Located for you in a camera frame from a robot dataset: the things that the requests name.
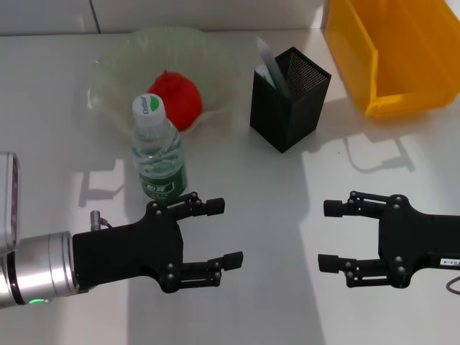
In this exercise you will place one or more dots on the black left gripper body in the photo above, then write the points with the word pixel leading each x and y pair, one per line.
pixel 125 251

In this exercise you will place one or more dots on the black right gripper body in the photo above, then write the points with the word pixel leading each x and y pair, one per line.
pixel 424 237

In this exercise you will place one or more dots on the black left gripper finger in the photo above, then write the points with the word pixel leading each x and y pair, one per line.
pixel 215 205
pixel 233 259

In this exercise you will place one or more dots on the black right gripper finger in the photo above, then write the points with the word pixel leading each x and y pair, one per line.
pixel 328 263
pixel 334 208

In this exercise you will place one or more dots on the water bottle green label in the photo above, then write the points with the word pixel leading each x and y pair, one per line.
pixel 160 161

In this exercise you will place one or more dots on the red-orange fruit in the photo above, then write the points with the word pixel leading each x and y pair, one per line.
pixel 183 100

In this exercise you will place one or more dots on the green pen white cap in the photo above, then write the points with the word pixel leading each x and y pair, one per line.
pixel 264 75

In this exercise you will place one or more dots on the black mesh pen holder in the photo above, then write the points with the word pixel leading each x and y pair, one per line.
pixel 273 118

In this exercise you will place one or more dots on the green glass fruit plate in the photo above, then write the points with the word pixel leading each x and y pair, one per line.
pixel 208 61

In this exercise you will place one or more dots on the yellow plastic bin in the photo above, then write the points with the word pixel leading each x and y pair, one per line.
pixel 413 54

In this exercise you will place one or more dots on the silver vented camera box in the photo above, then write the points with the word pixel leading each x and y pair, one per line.
pixel 9 201

